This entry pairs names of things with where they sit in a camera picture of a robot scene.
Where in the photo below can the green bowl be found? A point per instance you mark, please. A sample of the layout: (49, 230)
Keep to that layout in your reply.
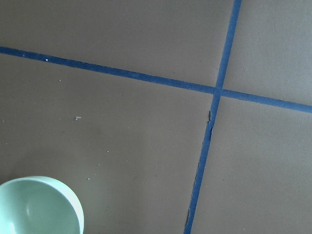
(39, 205)

